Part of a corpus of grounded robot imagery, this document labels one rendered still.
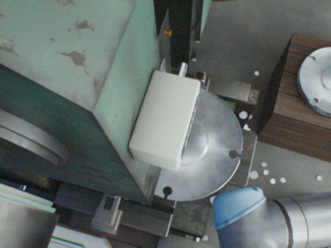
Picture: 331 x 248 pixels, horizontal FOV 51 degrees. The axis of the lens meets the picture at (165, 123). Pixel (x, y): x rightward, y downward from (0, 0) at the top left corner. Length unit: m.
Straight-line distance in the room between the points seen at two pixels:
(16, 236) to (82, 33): 0.14
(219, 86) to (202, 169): 0.32
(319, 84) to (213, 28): 0.74
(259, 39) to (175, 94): 1.69
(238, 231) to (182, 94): 0.26
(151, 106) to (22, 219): 0.12
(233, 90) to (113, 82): 0.88
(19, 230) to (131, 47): 0.13
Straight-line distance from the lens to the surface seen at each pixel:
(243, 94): 1.06
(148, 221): 0.88
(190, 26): 0.56
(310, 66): 1.48
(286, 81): 1.45
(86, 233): 1.03
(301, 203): 0.53
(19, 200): 0.24
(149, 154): 0.26
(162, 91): 0.28
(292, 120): 1.41
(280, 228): 0.50
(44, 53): 0.17
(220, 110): 0.87
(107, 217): 0.85
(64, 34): 0.17
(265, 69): 1.86
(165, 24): 0.53
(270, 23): 2.02
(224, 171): 0.83
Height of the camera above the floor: 1.58
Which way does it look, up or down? 70 degrees down
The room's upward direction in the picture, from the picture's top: 6 degrees counter-clockwise
